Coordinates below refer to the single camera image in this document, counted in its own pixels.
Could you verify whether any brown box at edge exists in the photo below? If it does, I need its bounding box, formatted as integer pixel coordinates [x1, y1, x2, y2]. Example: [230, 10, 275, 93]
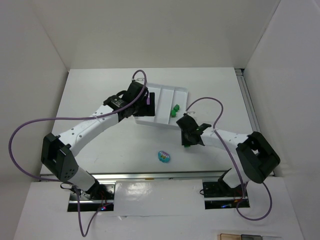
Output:
[217, 233, 242, 240]

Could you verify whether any aluminium front rail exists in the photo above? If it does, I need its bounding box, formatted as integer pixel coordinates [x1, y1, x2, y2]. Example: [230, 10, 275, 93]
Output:
[90, 170, 225, 181]

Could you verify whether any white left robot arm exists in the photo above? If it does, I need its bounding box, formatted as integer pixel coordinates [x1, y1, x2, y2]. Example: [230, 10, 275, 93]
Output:
[40, 81, 155, 199]

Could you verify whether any green sloped lego brick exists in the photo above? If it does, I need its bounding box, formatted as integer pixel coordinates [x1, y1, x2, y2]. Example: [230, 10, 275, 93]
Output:
[173, 104, 180, 112]

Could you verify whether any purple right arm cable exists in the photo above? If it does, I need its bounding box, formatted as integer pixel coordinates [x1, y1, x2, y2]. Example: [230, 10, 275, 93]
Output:
[186, 96, 273, 221]

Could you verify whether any grey box at edge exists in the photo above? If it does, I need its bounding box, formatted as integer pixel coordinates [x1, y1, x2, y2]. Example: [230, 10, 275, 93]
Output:
[241, 234, 263, 240]

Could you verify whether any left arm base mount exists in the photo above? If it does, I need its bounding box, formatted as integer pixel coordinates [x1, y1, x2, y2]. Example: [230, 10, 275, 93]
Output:
[59, 181, 116, 213]

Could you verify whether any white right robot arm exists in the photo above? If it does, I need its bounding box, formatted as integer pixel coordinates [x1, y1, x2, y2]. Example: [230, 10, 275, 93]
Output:
[176, 113, 281, 192]

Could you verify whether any aluminium side rail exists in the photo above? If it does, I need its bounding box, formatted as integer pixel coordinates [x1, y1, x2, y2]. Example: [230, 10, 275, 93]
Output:
[234, 67, 276, 177]

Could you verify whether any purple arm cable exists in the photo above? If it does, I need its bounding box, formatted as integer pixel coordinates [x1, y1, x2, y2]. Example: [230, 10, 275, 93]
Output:
[8, 69, 148, 238]
[186, 96, 273, 221]

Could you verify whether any white three-compartment tray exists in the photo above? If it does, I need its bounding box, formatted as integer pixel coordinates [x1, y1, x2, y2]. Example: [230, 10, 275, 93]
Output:
[134, 82, 189, 130]

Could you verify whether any green square lego brick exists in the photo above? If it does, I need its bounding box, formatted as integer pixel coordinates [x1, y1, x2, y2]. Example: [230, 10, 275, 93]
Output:
[170, 110, 177, 118]

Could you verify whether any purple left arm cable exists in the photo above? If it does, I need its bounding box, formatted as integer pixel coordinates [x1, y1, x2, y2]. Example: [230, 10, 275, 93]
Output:
[8, 69, 148, 238]

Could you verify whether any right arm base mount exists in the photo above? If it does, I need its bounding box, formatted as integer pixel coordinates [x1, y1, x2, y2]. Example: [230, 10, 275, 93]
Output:
[199, 181, 250, 210]

